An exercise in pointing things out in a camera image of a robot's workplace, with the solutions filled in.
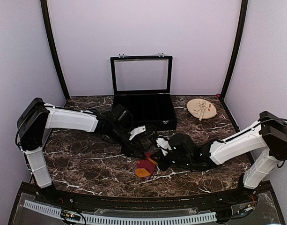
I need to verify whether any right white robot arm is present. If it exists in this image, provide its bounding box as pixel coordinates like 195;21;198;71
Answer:
150;111;287;203

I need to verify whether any maroon orange purple sock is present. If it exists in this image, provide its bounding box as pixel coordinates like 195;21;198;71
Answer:
133;152;158;180

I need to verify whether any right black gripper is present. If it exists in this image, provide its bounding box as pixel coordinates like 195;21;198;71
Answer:
150;149;192;171

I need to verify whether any black storage box with lid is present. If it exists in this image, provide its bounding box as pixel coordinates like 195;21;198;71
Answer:
110;54;177;131

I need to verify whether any black frame post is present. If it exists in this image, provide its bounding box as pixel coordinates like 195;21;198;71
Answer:
40;0;70;101
220;0;248;101

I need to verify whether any left black frame post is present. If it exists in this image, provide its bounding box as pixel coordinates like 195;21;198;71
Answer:
40;0;70;101

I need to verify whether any right black frame post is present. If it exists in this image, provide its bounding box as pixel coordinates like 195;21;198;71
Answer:
220;0;248;101

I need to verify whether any black front rail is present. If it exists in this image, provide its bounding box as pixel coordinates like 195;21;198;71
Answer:
37;188;255;210

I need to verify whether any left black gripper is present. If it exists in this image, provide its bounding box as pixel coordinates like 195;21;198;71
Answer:
109;124;146;159

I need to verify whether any white slotted cable duct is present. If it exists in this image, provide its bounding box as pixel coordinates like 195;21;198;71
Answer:
23;199;217;225

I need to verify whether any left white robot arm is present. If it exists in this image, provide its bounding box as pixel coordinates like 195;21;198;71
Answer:
15;97;157;204

